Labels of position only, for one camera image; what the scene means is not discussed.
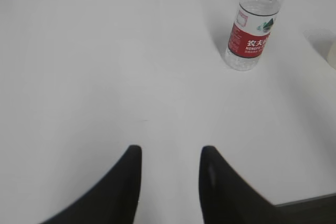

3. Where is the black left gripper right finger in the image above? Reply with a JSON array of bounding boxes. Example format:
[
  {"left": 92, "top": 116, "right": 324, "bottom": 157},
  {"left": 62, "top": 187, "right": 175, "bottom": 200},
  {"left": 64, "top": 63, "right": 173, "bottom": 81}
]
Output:
[{"left": 198, "top": 145, "right": 286, "bottom": 223}]

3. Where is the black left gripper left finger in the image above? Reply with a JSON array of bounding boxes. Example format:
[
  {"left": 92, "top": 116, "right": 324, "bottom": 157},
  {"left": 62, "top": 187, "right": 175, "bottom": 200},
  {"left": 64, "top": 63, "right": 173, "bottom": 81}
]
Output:
[{"left": 44, "top": 145, "right": 142, "bottom": 223}]

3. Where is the white paper cup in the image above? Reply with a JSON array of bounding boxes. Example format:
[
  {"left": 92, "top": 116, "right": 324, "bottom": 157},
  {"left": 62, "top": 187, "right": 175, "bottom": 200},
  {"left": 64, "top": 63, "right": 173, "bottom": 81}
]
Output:
[{"left": 326, "top": 42, "right": 336, "bottom": 69}]

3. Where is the Nongfu Spring water bottle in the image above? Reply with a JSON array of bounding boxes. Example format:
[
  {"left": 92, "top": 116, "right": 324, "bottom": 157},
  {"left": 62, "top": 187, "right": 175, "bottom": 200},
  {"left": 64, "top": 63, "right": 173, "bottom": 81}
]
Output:
[{"left": 224, "top": 0, "right": 284, "bottom": 71}]

